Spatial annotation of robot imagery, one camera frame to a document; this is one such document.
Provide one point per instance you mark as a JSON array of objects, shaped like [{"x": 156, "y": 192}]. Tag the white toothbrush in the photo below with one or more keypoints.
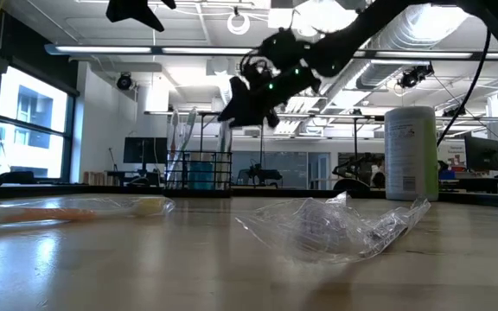
[{"x": 225, "y": 151}]

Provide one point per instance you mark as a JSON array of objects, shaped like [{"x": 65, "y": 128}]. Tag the white wipes canister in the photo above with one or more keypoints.
[{"x": 409, "y": 151}]

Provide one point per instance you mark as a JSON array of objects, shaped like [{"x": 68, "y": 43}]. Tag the long ceiling light bar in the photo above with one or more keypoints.
[{"x": 102, "y": 49}]

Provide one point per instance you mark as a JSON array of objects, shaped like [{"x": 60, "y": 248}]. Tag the large window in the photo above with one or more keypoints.
[{"x": 33, "y": 103}]

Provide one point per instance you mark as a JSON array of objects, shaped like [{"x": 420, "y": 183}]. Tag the silver ventilation duct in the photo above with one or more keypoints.
[{"x": 430, "y": 21}]

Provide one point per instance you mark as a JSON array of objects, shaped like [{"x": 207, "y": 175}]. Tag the pink toothbrush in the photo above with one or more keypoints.
[{"x": 337, "y": 198}]

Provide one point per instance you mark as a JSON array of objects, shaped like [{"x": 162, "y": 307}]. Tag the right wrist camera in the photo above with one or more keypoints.
[{"x": 283, "y": 47}]

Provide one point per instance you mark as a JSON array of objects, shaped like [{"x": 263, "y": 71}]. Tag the orange toothbrush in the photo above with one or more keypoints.
[{"x": 50, "y": 214}]

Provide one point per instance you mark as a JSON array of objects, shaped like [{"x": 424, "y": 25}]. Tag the black aluminium table frame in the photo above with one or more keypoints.
[{"x": 376, "y": 194}]

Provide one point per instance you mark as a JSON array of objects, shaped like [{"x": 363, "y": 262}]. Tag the person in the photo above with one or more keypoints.
[{"x": 447, "y": 174}]

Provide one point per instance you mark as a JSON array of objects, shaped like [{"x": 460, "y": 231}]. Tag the green toothbrush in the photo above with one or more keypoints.
[
  {"x": 174, "y": 129},
  {"x": 189, "y": 123}
]

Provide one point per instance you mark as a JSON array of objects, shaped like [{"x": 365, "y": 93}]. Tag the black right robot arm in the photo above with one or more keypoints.
[{"x": 353, "y": 39}]

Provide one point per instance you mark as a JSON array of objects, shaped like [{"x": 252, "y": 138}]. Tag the black ceiling camera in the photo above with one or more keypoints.
[
  {"x": 411, "y": 78},
  {"x": 124, "y": 81}
]

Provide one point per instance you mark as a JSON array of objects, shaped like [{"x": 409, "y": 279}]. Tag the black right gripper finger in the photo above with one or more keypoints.
[
  {"x": 244, "y": 116},
  {"x": 239, "y": 93}
]

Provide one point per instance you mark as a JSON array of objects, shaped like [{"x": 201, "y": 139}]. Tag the black chair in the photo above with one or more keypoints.
[{"x": 352, "y": 185}]

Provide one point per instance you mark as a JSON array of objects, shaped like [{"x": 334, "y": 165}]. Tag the black metal station frame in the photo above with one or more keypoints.
[{"x": 355, "y": 138}]

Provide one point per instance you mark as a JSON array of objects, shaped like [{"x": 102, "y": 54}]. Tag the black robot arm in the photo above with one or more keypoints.
[
  {"x": 357, "y": 166},
  {"x": 262, "y": 175}
]

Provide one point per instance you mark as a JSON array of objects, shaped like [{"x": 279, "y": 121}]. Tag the clear plastic bag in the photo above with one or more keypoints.
[{"x": 318, "y": 229}]

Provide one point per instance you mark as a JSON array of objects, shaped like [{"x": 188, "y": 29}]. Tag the black monitor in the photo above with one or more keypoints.
[
  {"x": 145, "y": 150},
  {"x": 482, "y": 153}
]

